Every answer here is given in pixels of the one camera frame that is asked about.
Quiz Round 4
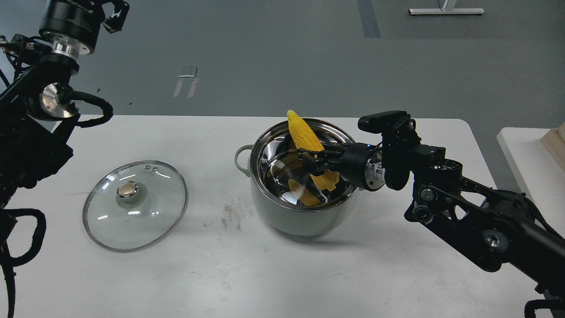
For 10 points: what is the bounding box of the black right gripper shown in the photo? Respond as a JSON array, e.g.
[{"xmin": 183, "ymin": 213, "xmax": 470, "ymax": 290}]
[{"xmin": 298, "ymin": 142, "xmax": 385, "ymax": 192}]

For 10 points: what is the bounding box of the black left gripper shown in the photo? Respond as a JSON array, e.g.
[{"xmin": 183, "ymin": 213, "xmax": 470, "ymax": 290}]
[{"xmin": 39, "ymin": 0, "xmax": 130, "ymax": 55}]

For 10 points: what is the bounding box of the yellow corn cob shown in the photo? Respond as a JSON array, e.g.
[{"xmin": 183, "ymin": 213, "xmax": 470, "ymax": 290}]
[{"xmin": 286, "ymin": 110, "xmax": 340, "ymax": 191}]

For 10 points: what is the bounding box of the glass pot lid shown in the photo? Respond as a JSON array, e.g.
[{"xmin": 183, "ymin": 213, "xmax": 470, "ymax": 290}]
[{"xmin": 82, "ymin": 160, "xmax": 189, "ymax": 252}]

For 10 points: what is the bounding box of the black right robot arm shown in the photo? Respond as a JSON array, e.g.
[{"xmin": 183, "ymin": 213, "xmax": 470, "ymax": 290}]
[{"xmin": 287, "ymin": 110, "xmax": 564, "ymax": 318}]

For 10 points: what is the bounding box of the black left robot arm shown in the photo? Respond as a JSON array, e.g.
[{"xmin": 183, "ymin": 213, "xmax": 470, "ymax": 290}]
[{"xmin": 0, "ymin": 0, "xmax": 130, "ymax": 318}]

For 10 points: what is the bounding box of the grey pot with steel rim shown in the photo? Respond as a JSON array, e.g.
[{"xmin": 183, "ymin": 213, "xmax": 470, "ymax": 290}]
[{"xmin": 234, "ymin": 121, "xmax": 358, "ymax": 237}]

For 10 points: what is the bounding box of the white stand base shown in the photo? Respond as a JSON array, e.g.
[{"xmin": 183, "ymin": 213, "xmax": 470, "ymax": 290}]
[{"xmin": 408, "ymin": 0, "xmax": 486, "ymax": 16}]

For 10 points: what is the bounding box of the wooden block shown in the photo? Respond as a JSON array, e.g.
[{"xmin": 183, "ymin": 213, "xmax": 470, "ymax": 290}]
[{"xmin": 540, "ymin": 123, "xmax": 565, "ymax": 172}]

